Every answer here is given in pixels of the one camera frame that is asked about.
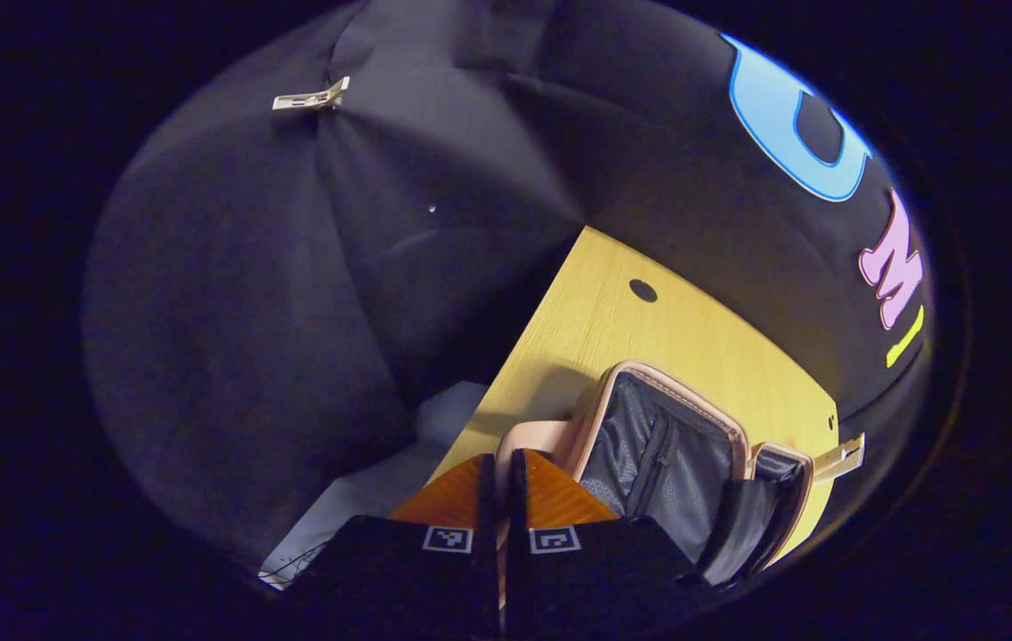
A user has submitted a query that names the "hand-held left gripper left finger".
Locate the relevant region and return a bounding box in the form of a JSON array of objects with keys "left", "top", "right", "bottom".
[{"left": 287, "top": 452, "right": 499, "bottom": 638}]

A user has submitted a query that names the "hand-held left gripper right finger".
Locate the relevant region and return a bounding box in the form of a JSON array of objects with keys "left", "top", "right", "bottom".
[{"left": 504, "top": 449, "right": 725, "bottom": 638}]

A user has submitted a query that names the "beige clothes peg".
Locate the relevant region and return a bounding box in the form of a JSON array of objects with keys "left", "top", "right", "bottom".
[{"left": 272, "top": 77, "right": 352, "bottom": 113}]

